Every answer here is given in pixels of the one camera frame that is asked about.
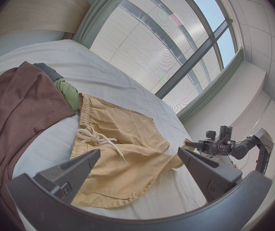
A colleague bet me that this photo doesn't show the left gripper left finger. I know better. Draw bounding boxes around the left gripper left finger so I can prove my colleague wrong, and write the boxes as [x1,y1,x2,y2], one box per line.
[35,149,101,204]

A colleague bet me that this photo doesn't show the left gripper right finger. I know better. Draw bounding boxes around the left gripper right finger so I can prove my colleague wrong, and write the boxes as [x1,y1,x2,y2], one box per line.
[178,147,243,203]

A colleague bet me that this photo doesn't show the tan shorts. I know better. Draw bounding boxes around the tan shorts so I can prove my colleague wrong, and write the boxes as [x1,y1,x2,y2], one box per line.
[70,92,197,209]

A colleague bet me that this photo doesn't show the bed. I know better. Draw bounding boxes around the bed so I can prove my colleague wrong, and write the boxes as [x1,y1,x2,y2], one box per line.
[0,0,208,219]

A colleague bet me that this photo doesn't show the grey-green curtain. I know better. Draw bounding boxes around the grey-green curtain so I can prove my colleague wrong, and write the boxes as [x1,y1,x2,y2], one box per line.
[71,0,144,49]
[177,49,246,125]

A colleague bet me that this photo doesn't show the green garment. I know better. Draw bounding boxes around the green garment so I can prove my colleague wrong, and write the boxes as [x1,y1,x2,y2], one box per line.
[54,79,80,113]

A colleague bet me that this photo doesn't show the brown garment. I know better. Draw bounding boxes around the brown garment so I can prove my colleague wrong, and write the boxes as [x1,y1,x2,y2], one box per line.
[0,61,77,228]

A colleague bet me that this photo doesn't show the dark grey garment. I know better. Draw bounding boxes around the dark grey garment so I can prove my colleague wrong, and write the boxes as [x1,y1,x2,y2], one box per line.
[33,63,64,82]

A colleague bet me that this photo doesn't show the window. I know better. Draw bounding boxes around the window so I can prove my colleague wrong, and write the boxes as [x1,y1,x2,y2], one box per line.
[89,0,237,116]

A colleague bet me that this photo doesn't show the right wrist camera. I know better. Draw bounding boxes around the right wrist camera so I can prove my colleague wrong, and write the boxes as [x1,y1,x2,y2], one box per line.
[205,130,217,141]

